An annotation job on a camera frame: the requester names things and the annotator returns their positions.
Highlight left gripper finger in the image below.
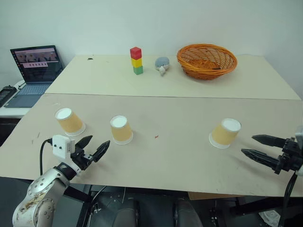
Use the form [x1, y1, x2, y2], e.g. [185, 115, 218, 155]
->
[92, 140, 111, 163]
[75, 135, 93, 150]

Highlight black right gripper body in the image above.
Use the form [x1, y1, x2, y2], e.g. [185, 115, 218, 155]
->
[274, 137, 303, 175]

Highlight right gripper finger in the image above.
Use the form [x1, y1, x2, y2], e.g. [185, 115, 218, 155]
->
[241, 148, 282, 172]
[251, 134, 287, 148]

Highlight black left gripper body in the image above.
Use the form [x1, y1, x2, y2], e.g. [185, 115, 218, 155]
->
[70, 147, 94, 171]

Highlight kraft paper cup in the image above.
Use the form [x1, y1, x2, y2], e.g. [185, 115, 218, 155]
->
[208, 118, 242, 149]
[109, 115, 134, 145]
[54, 107, 86, 137]

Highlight white crumpled cloth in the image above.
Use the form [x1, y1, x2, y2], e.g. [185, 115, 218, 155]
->
[258, 210, 283, 224]

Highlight brown cardboard sheet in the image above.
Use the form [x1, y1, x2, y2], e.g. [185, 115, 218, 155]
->
[187, 191, 238, 201]

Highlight dark rounded shape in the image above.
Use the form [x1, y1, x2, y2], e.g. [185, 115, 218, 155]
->
[113, 200, 143, 227]
[174, 197, 197, 227]

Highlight open grey laptop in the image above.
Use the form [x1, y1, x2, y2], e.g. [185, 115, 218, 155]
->
[4, 45, 63, 109]

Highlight black handheld device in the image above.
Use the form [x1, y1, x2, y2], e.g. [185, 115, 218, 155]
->
[0, 85, 18, 108]

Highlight red wooden cube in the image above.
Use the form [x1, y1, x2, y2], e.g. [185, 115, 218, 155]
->
[130, 46, 142, 60]

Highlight grey plush toy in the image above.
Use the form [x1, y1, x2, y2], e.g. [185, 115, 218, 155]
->
[154, 56, 170, 77]

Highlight orange wicker basket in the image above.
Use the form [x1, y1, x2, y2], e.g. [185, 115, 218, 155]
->
[177, 44, 238, 81]

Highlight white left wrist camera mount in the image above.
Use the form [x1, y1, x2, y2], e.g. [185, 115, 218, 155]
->
[52, 134, 76, 157]

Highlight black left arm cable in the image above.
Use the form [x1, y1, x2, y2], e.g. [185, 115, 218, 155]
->
[39, 139, 53, 176]

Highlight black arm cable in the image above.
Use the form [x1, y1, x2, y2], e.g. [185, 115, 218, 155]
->
[39, 139, 53, 176]
[278, 171, 298, 227]

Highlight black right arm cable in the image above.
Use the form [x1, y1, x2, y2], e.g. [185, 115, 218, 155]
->
[278, 171, 298, 227]

